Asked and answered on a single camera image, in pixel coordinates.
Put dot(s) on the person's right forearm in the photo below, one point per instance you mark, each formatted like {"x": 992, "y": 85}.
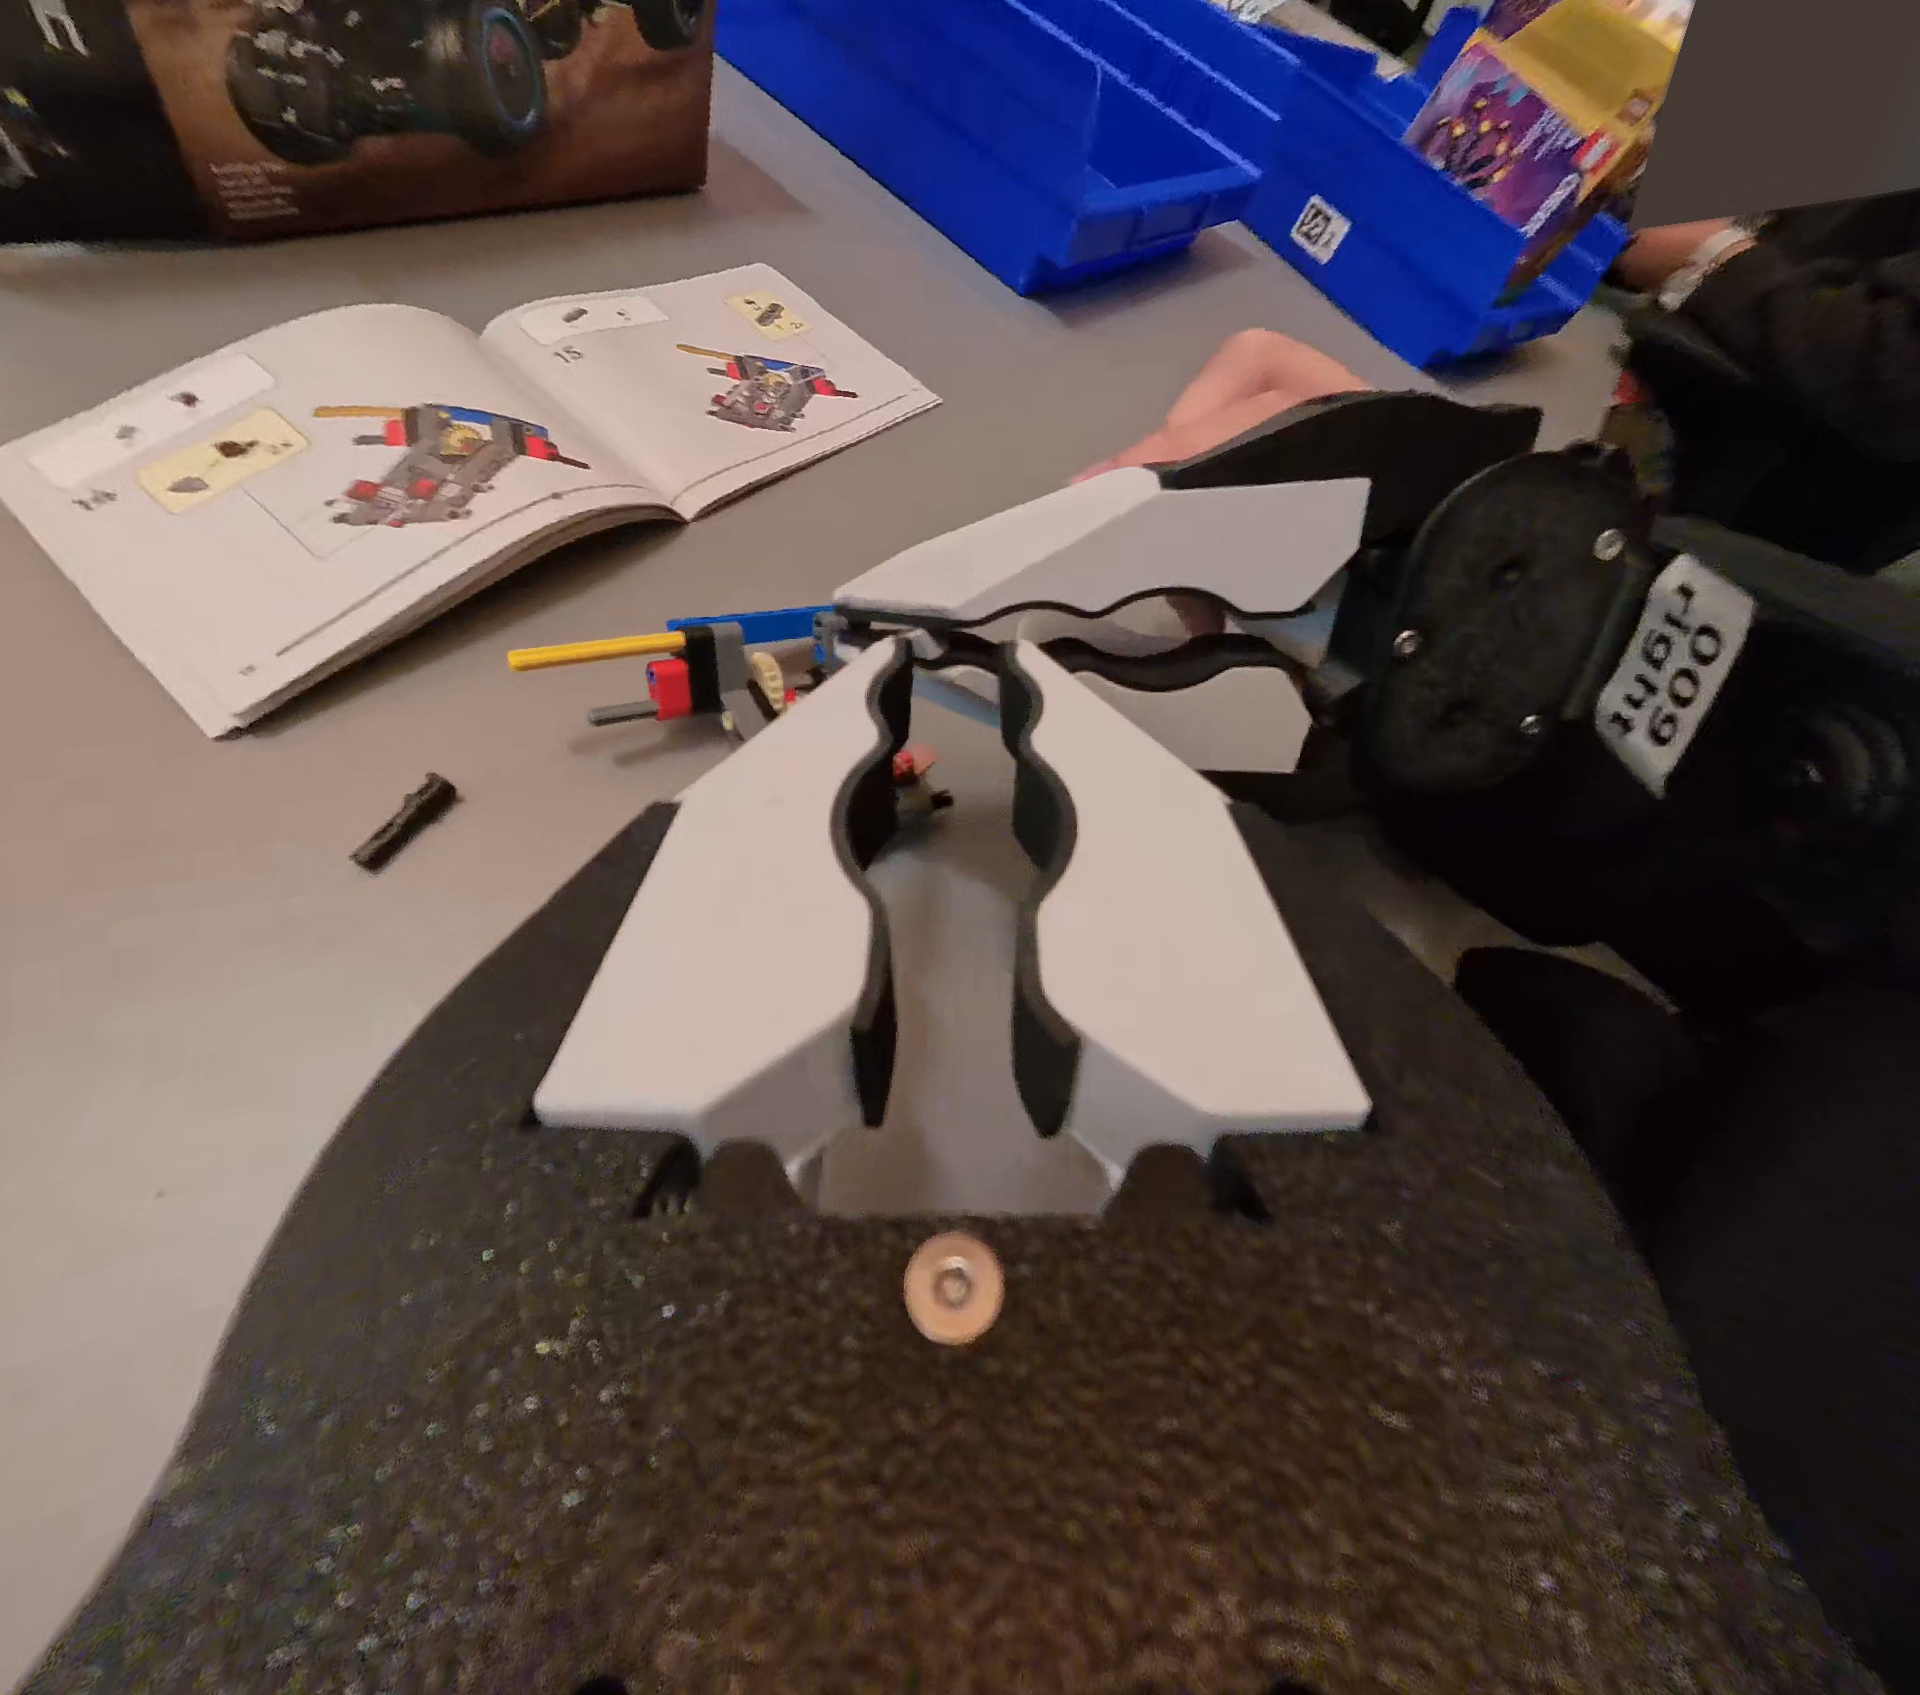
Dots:
{"x": 1724, "y": 1200}

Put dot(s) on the blue plastic storage bin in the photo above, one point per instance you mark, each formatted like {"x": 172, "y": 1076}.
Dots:
{"x": 1381, "y": 225}
{"x": 974, "y": 31}

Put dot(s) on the purple toy box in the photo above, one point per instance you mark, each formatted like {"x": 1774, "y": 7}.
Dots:
{"x": 1500, "y": 135}

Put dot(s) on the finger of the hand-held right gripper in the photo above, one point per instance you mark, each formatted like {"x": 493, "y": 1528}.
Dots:
{"x": 1253, "y": 721}
{"x": 1081, "y": 541}

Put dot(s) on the dark lego set box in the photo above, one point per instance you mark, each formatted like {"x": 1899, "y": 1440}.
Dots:
{"x": 374, "y": 31}

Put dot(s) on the person's right hand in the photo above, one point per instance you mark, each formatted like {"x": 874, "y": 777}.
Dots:
{"x": 1245, "y": 391}

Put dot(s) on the partly built lego chassis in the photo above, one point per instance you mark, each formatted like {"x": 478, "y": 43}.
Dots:
{"x": 705, "y": 669}

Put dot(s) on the open instruction booklet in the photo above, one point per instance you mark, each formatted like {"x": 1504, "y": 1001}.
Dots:
{"x": 451, "y": 481}

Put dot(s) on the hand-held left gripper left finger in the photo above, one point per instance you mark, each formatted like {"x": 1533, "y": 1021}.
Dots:
{"x": 720, "y": 961}

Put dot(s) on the another person's forearm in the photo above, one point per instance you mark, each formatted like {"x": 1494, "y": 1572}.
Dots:
{"x": 1800, "y": 375}

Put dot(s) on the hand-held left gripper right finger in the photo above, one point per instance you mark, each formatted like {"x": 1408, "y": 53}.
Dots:
{"x": 1200, "y": 977}

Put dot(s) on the yellow toy box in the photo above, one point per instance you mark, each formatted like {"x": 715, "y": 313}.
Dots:
{"x": 1605, "y": 45}

